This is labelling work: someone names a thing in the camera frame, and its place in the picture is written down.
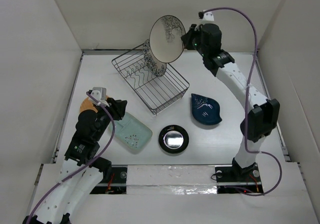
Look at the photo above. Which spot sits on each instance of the cream plate with tree pattern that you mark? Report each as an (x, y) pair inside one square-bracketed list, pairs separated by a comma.
[(165, 38)]

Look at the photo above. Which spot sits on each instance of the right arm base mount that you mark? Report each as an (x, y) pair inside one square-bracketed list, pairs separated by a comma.
[(232, 179)]

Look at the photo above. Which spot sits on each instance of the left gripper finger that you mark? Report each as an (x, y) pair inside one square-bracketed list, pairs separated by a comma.
[(119, 106), (118, 115)]

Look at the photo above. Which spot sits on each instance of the metal front rail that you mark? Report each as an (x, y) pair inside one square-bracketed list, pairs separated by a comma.
[(176, 182)]

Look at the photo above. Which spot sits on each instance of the grey wire dish rack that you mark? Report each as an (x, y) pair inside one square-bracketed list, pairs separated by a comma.
[(157, 93)]

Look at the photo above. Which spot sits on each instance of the blue floral rimmed plate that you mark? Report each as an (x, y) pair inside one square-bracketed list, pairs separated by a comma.
[(156, 67)]

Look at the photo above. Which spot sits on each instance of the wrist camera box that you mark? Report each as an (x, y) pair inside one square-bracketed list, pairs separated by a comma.
[(206, 17), (99, 94)]

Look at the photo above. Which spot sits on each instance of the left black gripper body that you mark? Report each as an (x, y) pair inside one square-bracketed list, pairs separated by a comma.
[(104, 113)]

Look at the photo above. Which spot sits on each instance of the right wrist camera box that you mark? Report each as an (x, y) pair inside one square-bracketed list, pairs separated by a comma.
[(206, 17)]

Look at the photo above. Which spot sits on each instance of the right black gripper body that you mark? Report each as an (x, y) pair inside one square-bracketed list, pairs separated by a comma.
[(197, 44)]

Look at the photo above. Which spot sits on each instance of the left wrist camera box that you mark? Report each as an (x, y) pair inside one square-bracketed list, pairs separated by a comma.
[(99, 94)]

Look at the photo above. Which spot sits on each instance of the dark blue leaf-shaped dish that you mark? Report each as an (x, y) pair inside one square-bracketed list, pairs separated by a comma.
[(205, 110)]

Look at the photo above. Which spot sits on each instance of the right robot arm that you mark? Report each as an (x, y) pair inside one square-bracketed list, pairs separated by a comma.
[(261, 113)]

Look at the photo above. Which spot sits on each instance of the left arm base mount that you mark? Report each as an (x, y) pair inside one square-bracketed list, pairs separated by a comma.
[(113, 179)]

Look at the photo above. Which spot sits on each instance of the black round glossy plate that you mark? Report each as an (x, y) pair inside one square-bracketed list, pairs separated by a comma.
[(173, 139)]

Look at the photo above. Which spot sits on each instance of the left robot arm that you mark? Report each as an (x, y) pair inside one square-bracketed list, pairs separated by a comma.
[(83, 167)]

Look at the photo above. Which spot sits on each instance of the light green rectangular tray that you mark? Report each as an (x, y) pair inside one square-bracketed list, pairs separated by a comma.
[(132, 133)]

